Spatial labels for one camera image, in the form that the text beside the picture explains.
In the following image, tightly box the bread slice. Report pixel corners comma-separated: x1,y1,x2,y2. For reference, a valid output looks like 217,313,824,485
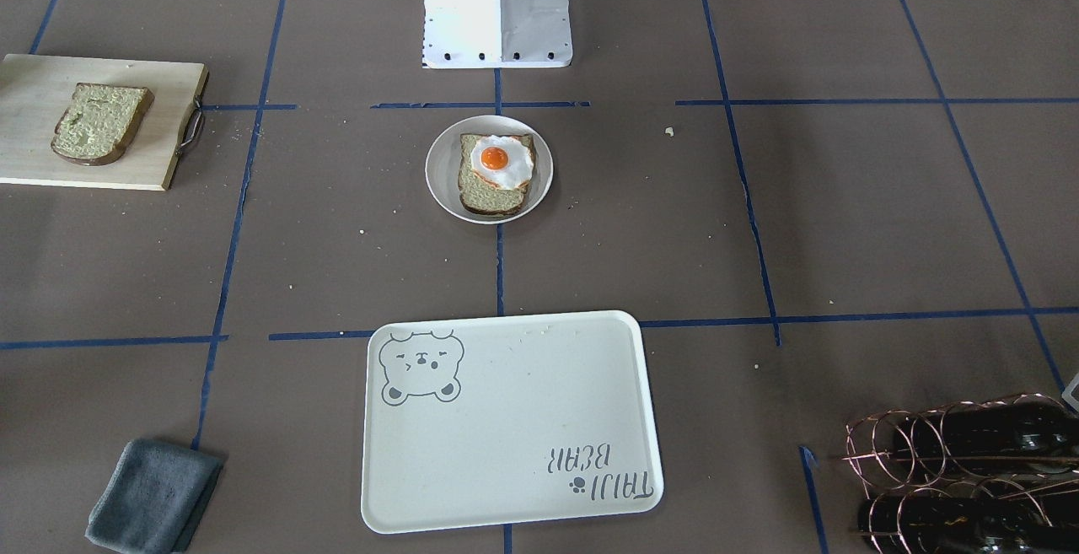
50,82,155,166
457,134,535,215

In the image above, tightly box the cream bear tray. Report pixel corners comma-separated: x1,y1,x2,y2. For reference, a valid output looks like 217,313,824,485
361,309,664,535

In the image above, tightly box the bread slice on plate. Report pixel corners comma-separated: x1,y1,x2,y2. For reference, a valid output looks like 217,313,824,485
457,134,535,215

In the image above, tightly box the fried egg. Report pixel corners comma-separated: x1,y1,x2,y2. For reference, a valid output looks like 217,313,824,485
464,135,534,191

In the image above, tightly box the white round plate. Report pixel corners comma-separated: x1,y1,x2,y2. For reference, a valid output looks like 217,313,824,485
425,114,556,226

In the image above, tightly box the grey folded cloth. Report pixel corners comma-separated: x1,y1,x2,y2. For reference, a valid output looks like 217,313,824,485
85,438,223,553

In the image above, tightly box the wooden cutting board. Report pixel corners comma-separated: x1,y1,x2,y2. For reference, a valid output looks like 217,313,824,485
1,54,208,191

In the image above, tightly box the dark green wine bottle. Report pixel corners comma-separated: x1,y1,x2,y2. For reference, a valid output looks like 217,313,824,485
893,401,1078,476

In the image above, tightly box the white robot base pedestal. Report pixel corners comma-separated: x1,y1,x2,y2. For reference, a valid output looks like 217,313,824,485
421,0,574,69

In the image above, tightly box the copper wire bottle rack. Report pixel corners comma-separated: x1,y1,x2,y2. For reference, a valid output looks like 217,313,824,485
843,393,1078,528

